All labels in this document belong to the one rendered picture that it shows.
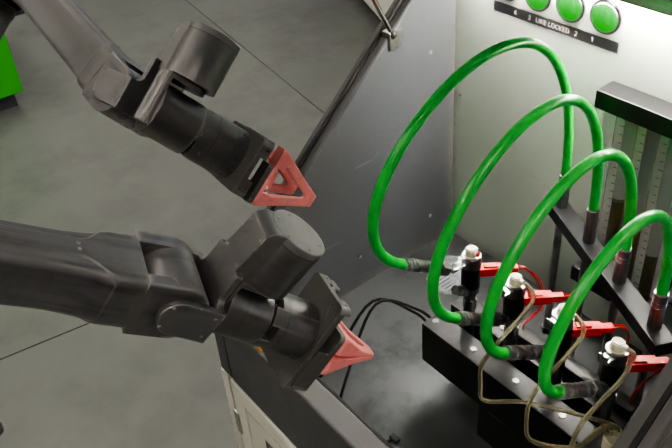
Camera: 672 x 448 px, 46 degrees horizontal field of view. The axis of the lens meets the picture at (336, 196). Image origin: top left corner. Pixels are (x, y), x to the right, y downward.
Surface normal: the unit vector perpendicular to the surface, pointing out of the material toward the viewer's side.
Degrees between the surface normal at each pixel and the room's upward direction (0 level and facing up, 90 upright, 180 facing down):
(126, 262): 35
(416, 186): 90
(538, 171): 90
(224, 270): 47
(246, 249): 43
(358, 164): 90
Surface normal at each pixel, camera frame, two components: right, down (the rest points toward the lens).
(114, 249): 0.52, -0.75
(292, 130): -0.07, -0.81
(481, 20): -0.78, 0.40
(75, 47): -0.57, -0.32
